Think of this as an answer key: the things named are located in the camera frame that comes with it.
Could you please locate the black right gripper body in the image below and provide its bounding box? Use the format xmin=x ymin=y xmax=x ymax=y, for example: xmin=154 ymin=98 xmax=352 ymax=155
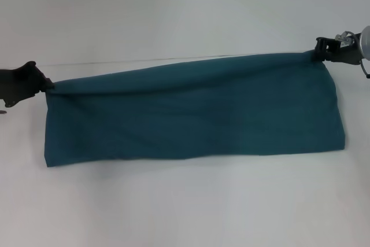
xmin=325 ymin=31 xmax=364 ymax=65

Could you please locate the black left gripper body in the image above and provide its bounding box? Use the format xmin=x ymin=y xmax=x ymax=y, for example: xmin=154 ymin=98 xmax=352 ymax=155
xmin=0 ymin=61 xmax=49 ymax=108

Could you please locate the teal shirt with FREE print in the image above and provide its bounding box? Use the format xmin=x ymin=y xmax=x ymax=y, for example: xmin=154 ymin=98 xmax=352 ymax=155
xmin=43 ymin=49 xmax=346 ymax=168

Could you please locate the grey right gripper cable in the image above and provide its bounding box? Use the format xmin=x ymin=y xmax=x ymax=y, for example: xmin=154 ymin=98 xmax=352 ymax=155
xmin=334 ymin=30 xmax=370 ymax=80

